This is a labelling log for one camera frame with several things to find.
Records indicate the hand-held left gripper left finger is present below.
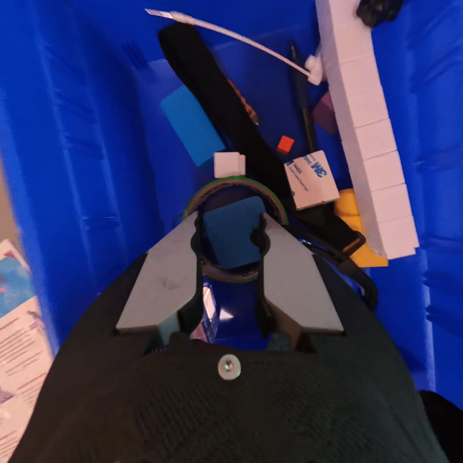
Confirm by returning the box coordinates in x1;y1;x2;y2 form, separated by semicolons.
115;211;205;335

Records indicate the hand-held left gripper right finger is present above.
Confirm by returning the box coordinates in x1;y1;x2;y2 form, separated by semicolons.
250;213;345;339

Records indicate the clear acrylic block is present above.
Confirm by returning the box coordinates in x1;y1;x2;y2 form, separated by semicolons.
197;285;222;337

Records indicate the blue felt eraser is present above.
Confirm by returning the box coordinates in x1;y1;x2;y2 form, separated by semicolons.
201;195;270;270

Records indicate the blue plastic bin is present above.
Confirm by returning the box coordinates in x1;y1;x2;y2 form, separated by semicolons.
0;0;463;395

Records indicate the yellow toy brick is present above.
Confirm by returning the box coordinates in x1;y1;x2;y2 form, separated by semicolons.
333;188;389;267

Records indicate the white adhesive pad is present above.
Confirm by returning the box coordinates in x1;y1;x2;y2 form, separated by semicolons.
284;150;340;210

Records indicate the tape roll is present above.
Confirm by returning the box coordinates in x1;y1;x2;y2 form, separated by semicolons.
183;175;290;283

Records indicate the small white cube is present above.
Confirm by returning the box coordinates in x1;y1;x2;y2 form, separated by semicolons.
213;152;246;178

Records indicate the blue and white leaflet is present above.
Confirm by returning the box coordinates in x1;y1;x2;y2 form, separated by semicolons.
0;239;55;463

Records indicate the white foam strip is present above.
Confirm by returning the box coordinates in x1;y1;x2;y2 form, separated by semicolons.
315;0;420;260

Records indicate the light blue foam block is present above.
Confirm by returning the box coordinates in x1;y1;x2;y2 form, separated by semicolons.
160;86;226;168

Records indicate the purple block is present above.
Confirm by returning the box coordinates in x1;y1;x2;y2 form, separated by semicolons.
312;90;339;135

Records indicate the orange marker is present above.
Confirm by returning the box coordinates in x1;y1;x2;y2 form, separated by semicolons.
226;78;260;125

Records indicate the black pen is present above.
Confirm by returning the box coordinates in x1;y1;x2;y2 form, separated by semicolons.
287;41;319;152

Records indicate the white zip tie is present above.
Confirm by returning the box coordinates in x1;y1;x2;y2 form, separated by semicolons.
145;8;328;85

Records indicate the black knob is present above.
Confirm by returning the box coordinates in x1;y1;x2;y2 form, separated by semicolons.
356;0;404;27

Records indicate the black webbing strap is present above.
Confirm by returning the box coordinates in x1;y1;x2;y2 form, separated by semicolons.
158;22;367;254

